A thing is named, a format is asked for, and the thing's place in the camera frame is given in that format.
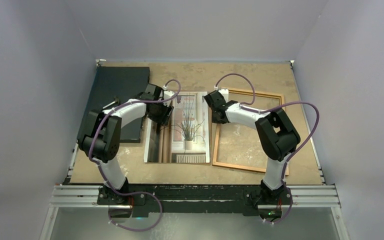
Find plant window photo print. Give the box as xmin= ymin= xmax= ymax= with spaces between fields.
xmin=143 ymin=91 xmax=211 ymax=165

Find light wooden picture frame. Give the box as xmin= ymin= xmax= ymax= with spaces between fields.
xmin=211 ymin=88 xmax=285 ymax=173

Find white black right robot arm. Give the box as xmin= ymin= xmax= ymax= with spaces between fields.
xmin=203 ymin=90 xmax=301 ymax=204

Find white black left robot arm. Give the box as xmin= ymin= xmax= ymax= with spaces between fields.
xmin=77 ymin=83 xmax=180 ymax=205

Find dark blue electronics box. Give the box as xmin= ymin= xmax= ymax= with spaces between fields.
xmin=80 ymin=66 xmax=151 ymax=130

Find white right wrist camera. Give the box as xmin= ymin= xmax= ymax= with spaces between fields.
xmin=217 ymin=88 xmax=229 ymax=103

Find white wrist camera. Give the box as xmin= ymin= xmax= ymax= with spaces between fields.
xmin=217 ymin=88 xmax=229 ymax=103
xmin=163 ymin=90 xmax=176 ymax=106

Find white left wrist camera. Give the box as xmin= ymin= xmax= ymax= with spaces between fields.
xmin=163 ymin=90 xmax=176 ymax=106

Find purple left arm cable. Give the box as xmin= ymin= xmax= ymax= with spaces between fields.
xmin=88 ymin=79 xmax=182 ymax=232

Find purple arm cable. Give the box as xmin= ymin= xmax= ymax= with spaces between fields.
xmin=88 ymin=79 xmax=182 ymax=232
xmin=214 ymin=73 xmax=321 ymax=226

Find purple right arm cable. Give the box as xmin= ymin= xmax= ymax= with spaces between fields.
xmin=214 ymin=73 xmax=321 ymax=226

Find aluminium rail base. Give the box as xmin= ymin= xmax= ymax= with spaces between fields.
xmin=40 ymin=183 xmax=349 ymax=240

